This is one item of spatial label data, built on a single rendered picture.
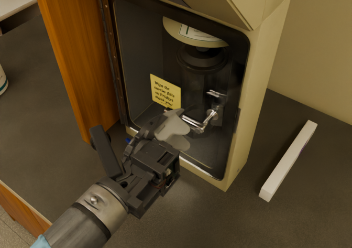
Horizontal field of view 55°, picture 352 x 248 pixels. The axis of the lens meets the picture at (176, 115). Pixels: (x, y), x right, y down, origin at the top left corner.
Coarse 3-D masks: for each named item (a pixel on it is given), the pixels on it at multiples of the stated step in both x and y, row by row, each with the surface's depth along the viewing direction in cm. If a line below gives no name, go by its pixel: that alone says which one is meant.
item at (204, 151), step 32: (128, 0) 59; (128, 32) 65; (160, 32) 59; (192, 32) 55; (224, 32) 51; (128, 64) 72; (160, 64) 65; (192, 64) 60; (224, 64) 55; (128, 96) 80; (192, 96) 65; (224, 96) 60; (224, 128) 65; (192, 160) 80; (224, 160) 72
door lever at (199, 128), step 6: (168, 108) 65; (210, 114) 64; (216, 114) 64; (186, 120) 63; (192, 120) 63; (204, 120) 63; (210, 120) 63; (192, 126) 62; (198, 126) 62; (204, 126) 62; (198, 132) 62
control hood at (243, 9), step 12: (168, 0) 51; (192, 0) 43; (204, 0) 40; (216, 0) 37; (228, 0) 36; (240, 0) 38; (252, 0) 41; (264, 0) 44; (204, 12) 48; (216, 12) 44; (228, 12) 41; (240, 12) 39; (252, 12) 43; (240, 24) 45; (252, 24) 45
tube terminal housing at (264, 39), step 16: (160, 0) 56; (272, 0) 47; (288, 0) 54; (208, 16) 52; (272, 16) 50; (256, 32) 49; (272, 32) 54; (256, 48) 51; (272, 48) 59; (256, 64) 55; (272, 64) 64; (256, 80) 59; (240, 96) 59; (256, 96) 65; (240, 112) 62; (256, 112) 71; (128, 128) 93; (240, 128) 66; (240, 144) 72; (240, 160) 81; (208, 176) 83
